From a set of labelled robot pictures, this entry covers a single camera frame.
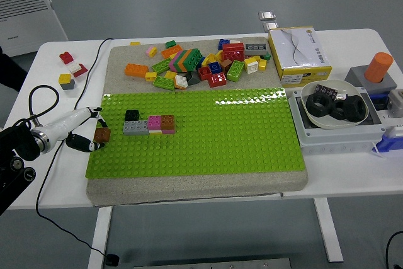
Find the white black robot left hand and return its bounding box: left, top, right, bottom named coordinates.
left=39, top=106, right=111, bottom=154

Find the brown square toy brick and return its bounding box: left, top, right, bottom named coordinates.
left=93, top=127, right=111, bottom=144

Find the red sloped toy brick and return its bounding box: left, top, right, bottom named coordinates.
left=72, top=63, right=89, bottom=78

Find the red arched toy brick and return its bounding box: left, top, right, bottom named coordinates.
left=59, top=51, right=75, bottom=65

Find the light grey long toy brick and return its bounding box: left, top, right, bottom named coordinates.
left=122, top=120, right=150, bottom=137

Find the orange long toy brick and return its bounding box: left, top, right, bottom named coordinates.
left=161, top=44, right=183, bottom=59
left=124, top=63, right=149, bottom=78

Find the pink square toy brick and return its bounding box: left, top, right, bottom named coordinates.
left=147, top=115, right=163, bottom=131

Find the orange-brown square toy brick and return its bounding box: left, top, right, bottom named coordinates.
left=160, top=114, right=176, bottom=131

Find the green long toy brick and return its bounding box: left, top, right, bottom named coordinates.
left=152, top=57, right=173, bottom=74
left=152, top=76, right=176, bottom=91
left=226, top=60, right=246, bottom=83

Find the white orange toy brick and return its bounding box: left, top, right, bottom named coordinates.
left=173, top=74, right=189, bottom=90

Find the red square toy brick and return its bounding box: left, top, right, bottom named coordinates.
left=197, top=66, right=213, bottom=81

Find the green studded baseplate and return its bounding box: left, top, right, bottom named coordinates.
left=85, top=88, right=308, bottom=179

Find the yellow sloped toy brick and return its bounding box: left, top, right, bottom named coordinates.
left=201, top=53, right=218, bottom=68

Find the glossy red toy brick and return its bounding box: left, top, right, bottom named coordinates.
left=207, top=72, right=227, bottom=89

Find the large red toy brick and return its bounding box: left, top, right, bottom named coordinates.
left=222, top=42, right=246, bottom=62

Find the white panel heater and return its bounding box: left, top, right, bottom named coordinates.
left=0, top=0, right=69, bottom=59

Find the white table leg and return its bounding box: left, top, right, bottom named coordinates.
left=87, top=205, right=113, bottom=269
left=313, top=198, right=344, bottom=263

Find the dark grey sloped brick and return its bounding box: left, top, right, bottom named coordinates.
left=184, top=71, right=202, bottom=86

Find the multicolour layered brick stack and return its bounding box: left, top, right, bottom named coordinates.
left=168, top=48, right=204, bottom=73

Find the grey-brown mat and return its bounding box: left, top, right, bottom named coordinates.
left=86, top=36, right=309, bottom=207

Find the grey long brick with holes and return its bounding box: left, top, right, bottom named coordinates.
left=244, top=43, right=268, bottom=56

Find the grey metal plate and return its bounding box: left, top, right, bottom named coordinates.
left=133, top=258, right=292, bottom=269

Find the yellow white cardboard box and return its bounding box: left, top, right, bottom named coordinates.
left=267, top=26, right=333, bottom=88

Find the large black nut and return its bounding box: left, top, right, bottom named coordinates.
left=342, top=94, right=369, bottom=123
left=305, top=93, right=334, bottom=120

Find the dark circuit board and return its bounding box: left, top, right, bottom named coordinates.
left=314, top=84, right=339, bottom=99

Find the white bowl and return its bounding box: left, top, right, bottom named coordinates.
left=300, top=79, right=370, bottom=130

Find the small black nut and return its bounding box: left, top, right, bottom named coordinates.
left=329, top=100, right=347, bottom=121

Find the grey white junction box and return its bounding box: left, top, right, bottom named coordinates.
left=288, top=88, right=387, bottom=156

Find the grey block with hole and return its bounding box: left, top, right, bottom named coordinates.
left=344, top=66, right=398, bottom=94

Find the white zip tie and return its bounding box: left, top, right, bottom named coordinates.
left=371, top=142, right=387, bottom=160

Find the orange cylinder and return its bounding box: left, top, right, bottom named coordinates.
left=364, top=51, right=394, bottom=84

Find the blue white device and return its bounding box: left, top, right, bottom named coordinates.
left=376, top=127, right=403, bottom=156

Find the grey connector housing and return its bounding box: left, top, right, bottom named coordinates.
left=387, top=89, right=403, bottom=118

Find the thin black cord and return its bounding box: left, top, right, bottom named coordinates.
left=35, top=37, right=115, bottom=259

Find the black floor cable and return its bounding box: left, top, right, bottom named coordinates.
left=385, top=231, right=403, bottom=269

